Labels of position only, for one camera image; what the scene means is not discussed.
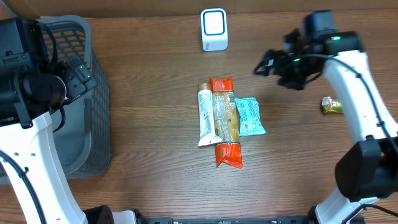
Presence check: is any green snack packet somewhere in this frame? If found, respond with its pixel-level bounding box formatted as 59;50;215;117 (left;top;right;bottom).
321;96;343;114

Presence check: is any teal tissue packet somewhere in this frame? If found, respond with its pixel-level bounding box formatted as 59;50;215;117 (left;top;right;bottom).
235;97;266;137

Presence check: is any orange noodle package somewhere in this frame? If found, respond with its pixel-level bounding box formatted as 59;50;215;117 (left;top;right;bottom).
210;76;243;169

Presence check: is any white tube with gold cap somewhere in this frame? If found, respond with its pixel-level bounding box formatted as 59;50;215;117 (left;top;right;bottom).
197;83;222;147

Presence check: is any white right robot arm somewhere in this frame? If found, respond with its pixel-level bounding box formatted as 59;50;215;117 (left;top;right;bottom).
254;29;397;223

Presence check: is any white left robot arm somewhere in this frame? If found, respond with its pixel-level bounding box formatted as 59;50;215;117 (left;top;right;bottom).
1;57;136;223

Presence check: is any white barcode scanner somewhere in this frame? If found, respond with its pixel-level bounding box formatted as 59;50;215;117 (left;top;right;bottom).
200;8;228;52

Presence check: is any grey plastic shopping basket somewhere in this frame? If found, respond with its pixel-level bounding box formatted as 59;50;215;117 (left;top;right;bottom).
0;14;111;185

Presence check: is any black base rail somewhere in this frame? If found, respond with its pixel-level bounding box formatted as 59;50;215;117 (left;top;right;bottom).
132;209;314;224

